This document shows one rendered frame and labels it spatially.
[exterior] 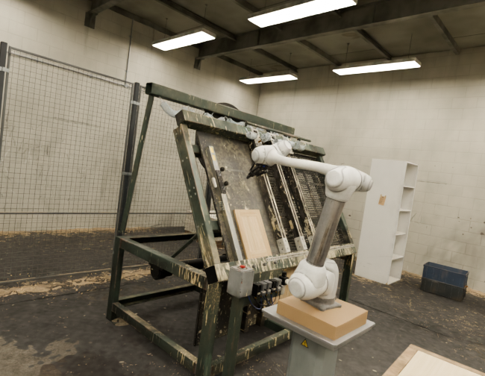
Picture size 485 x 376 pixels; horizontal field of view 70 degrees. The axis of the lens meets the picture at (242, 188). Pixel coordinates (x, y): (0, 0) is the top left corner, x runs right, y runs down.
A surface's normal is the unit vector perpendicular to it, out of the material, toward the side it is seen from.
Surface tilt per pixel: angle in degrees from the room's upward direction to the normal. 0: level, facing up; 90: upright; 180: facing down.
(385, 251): 90
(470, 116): 90
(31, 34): 90
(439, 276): 90
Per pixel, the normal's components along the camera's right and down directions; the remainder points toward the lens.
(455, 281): -0.62, -0.04
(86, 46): 0.72, 0.13
